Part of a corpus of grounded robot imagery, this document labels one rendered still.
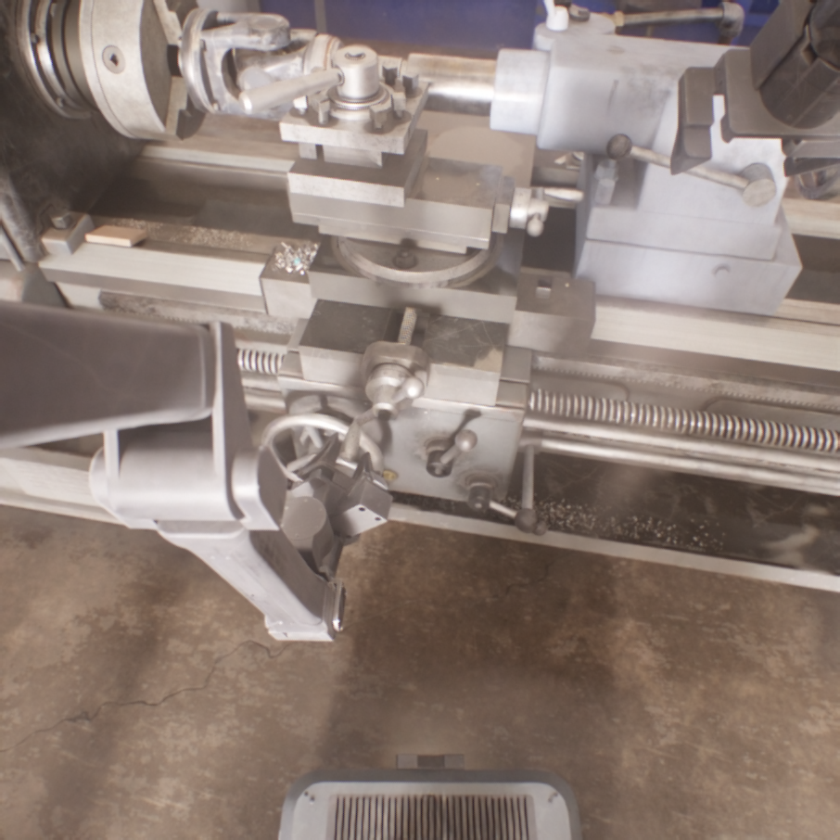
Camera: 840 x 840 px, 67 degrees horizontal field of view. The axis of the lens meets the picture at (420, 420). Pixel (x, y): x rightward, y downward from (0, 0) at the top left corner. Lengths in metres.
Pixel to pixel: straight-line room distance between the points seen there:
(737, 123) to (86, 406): 0.44
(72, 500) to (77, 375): 1.67
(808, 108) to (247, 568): 0.52
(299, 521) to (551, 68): 0.72
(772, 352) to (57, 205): 1.23
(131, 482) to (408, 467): 0.77
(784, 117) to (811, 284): 1.01
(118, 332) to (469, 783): 1.10
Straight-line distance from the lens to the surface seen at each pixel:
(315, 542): 0.73
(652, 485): 1.45
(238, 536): 0.46
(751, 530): 1.47
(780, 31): 0.53
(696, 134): 0.55
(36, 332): 0.28
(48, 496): 2.00
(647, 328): 1.10
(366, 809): 1.29
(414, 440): 1.08
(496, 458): 1.09
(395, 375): 0.87
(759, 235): 1.13
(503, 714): 1.60
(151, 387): 0.35
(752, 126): 0.53
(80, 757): 1.72
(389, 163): 0.97
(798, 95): 0.52
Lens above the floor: 1.54
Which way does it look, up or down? 51 degrees down
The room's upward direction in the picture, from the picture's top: 2 degrees clockwise
